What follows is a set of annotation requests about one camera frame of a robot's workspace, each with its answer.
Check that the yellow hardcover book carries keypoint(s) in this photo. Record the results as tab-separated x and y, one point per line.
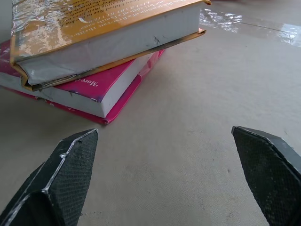
70	28

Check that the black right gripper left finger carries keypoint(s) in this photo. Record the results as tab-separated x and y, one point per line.
63	179

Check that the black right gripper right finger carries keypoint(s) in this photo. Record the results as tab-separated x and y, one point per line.
270	171

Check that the pink hardcover book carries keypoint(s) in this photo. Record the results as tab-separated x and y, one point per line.
94	94

